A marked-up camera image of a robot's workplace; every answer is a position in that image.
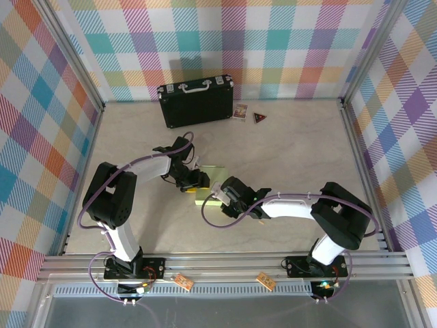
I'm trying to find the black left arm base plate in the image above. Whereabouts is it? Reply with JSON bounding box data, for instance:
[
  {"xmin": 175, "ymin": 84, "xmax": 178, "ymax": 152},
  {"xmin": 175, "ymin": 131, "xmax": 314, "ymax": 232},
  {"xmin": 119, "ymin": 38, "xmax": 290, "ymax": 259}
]
[{"xmin": 103, "ymin": 258, "xmax": 167, "ymax": 279}]

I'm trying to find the aluminium frame post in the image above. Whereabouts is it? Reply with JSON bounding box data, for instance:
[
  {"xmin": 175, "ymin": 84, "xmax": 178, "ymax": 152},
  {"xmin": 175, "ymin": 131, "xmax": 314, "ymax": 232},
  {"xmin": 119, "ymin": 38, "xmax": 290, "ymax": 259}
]
[
  {"xmin": 341, "ymin": 0, "xmax": 410, "ymax": 107},
  {"xmin": 32, "ymin": 0, "xmax": 107, "ymax": 112}
]

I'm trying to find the orange tag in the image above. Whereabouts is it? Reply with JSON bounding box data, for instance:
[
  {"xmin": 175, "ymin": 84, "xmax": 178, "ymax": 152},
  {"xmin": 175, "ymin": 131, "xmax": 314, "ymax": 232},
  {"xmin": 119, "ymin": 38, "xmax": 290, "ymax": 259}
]
[
  {"xmin": 172, "ymin": 273, "xmax": 194, "ymax": 291},
  {"xmin": 255, "ymin": 272, "xmax": 276, "ymax": 290}
]

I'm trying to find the grey metal panel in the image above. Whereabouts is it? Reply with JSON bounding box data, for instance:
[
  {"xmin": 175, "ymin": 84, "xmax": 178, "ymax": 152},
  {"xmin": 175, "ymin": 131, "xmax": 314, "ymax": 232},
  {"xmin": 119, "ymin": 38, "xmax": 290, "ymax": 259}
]
[{"xmin": 29, "ymin": 295, "xmax": 427, "ymax": 328}]

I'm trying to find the aluminium mounting rail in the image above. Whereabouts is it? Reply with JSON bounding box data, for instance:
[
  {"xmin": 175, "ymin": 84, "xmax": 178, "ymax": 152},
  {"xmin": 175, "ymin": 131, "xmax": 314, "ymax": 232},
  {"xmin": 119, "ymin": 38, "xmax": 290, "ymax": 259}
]
[{"xmin": 36, "ymin": 251, "xmax": 416, "ymax": 283}]

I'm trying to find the light green paper box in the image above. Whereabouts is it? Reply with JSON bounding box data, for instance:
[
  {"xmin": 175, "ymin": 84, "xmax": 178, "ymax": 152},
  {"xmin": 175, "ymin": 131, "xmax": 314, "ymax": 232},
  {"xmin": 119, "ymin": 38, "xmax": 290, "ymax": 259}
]
[{"xmin": 194, "ymin": 165, "xmax": 229, "ymax": 208}]

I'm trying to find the black briefcase with white handle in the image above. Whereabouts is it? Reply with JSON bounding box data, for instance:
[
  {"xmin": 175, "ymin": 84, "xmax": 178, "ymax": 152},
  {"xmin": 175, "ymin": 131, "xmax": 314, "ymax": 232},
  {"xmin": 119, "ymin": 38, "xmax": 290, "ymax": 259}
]
[{"xmin": 156, "ymin": 75, "xmax": 235, "ymax": 129}]

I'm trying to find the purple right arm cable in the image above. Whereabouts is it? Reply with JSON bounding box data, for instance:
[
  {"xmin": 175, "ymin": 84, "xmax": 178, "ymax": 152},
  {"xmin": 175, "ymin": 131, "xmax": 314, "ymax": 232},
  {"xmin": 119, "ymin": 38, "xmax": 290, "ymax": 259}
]
[{"xmin": 201, "ymin": 191, "xmax": 382, "ymax": 305}]

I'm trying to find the small printed card box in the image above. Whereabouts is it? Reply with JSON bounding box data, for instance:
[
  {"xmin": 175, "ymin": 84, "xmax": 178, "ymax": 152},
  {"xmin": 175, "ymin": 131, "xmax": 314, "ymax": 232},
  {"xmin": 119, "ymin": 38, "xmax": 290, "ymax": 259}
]
[{"xmin": 231, "ymin": 103, "xmax": 247, "ymax": 122}]

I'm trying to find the grey slotted cable duct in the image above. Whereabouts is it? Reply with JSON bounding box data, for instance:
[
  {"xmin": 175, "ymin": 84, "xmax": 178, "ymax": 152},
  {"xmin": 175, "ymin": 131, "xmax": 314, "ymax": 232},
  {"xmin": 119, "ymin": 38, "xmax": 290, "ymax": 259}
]
[{"xmin": 54, "ymin": 285, "xmax": 313, "ymax": 297}]

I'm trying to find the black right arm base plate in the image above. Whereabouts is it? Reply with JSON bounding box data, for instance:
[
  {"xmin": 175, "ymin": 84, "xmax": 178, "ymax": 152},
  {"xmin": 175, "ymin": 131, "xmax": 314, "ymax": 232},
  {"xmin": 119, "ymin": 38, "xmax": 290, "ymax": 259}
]
[{"xmin": 285, "ymin": 255, "xmax": 349, "ymax": 278}]

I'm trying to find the aluminium side rail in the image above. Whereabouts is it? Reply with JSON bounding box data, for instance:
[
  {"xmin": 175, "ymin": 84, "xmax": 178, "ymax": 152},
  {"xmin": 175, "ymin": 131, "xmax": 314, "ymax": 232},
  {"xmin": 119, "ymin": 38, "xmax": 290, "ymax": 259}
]
[
  {"xmin": 56, "ymin": 102, "xmax": 105, "ymax": 256},
  {"xmin": 336, "ymin": 97, "xmax": 397, "ymax": 252}
]

